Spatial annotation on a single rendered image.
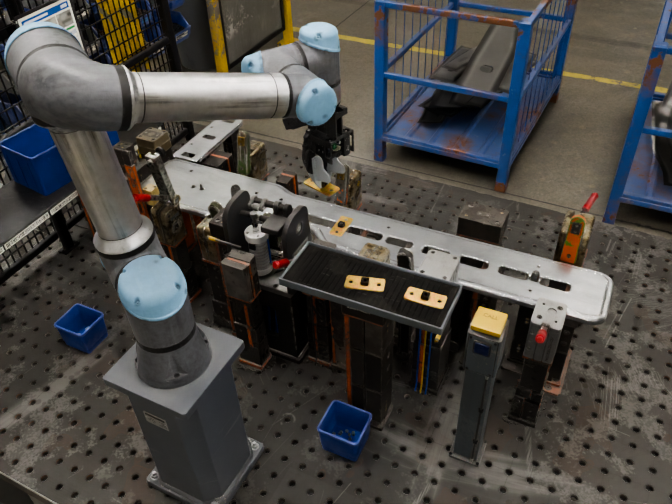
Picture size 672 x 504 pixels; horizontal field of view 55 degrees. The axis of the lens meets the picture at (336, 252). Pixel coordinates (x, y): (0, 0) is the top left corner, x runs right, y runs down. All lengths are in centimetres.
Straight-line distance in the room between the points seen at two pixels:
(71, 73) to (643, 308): 169
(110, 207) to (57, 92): 30
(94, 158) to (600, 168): 328
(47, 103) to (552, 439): 134
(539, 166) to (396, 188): 165
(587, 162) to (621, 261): 186
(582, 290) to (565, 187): 219
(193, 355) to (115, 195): 34
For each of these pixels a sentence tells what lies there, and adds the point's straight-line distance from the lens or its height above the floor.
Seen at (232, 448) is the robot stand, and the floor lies 83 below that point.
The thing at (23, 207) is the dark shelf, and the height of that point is 103.
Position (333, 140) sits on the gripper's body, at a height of 142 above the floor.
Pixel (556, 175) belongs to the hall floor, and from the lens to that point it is 391.
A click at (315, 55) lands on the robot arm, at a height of 160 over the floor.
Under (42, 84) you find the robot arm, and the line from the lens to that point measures 101.
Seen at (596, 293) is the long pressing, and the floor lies 100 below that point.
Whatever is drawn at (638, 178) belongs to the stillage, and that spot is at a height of 16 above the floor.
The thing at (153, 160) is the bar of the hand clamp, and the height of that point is 121.
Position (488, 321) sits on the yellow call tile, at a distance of 132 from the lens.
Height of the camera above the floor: 211
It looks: 41 degrees down
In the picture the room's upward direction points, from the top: 3 degrees counter-clockwise
